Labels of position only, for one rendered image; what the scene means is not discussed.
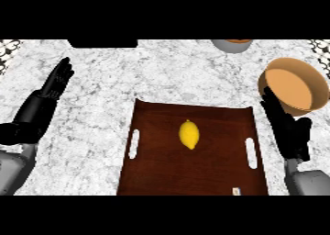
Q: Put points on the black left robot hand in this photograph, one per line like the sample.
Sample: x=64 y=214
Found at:
x=33 y=116

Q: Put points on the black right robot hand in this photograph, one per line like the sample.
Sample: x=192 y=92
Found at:
x=286 y=134

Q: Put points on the dark brown wooden tray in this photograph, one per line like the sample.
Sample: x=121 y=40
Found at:
x=192 y=153

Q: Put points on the orange pot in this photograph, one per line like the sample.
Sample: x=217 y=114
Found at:
x=294 y=87

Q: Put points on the grey bowl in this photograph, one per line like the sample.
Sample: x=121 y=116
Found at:
x=232 y=46

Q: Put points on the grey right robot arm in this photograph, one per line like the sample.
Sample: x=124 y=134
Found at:
x=307 y=180

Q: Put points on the black appliance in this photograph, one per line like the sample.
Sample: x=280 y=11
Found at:
x=102 y=43

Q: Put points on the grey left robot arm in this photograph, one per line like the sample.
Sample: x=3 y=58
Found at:
x=9 y=171

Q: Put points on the yellow lemon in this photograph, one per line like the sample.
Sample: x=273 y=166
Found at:
x=189 y=134

